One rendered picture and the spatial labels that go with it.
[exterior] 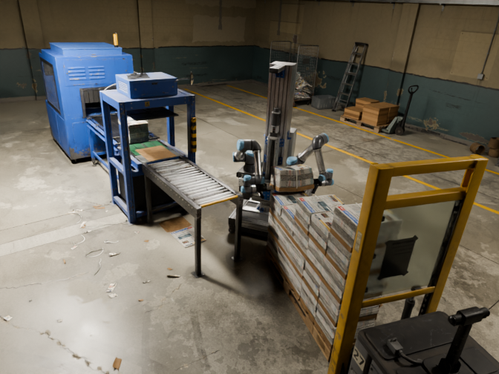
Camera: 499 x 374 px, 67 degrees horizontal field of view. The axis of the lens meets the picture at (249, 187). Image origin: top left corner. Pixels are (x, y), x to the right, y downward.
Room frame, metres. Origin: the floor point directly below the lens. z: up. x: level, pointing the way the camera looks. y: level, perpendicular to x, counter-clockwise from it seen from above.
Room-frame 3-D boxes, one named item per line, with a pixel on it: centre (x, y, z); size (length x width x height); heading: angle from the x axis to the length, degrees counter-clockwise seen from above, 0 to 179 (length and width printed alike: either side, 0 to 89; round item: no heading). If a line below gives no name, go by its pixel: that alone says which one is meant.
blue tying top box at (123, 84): (4.65, 1.31, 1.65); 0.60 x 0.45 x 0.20; 128
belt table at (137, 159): (4.65, 1.31, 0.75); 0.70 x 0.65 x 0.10; 38
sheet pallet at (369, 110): (9.55, -2.95, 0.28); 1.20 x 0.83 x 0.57; 38
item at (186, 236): (3.88, 0.70, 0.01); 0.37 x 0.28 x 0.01; 38
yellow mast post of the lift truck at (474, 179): (2.08, -1.30, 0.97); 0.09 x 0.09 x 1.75; 20
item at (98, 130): (5.54, 2.01, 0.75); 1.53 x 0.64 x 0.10; 38
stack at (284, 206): (3.06, -0.60, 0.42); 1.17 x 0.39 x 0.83; 20
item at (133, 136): (5.10, 1.67, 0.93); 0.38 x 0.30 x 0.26; 38
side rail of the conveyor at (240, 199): (4.01, 0.49, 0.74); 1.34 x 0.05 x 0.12; 38
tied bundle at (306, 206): (2.93, -0.65, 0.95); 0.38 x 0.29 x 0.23; 108
